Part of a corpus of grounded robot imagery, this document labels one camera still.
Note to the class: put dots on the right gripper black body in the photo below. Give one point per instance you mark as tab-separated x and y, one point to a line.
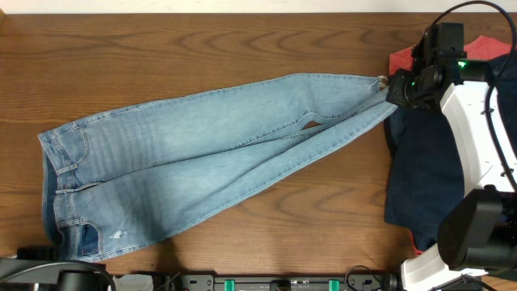
410	91

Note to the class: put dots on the light blue denim jeans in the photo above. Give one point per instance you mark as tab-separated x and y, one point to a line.
121	180

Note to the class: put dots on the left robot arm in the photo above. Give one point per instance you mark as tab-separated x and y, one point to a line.
40	268

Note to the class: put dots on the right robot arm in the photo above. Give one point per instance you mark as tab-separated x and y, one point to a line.
478	237

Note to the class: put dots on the red t-shirt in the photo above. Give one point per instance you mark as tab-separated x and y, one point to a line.
482	48

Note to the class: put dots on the navy blue folded garment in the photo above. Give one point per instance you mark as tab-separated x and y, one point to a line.
426	181

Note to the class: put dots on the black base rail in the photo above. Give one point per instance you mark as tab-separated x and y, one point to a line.
354	280

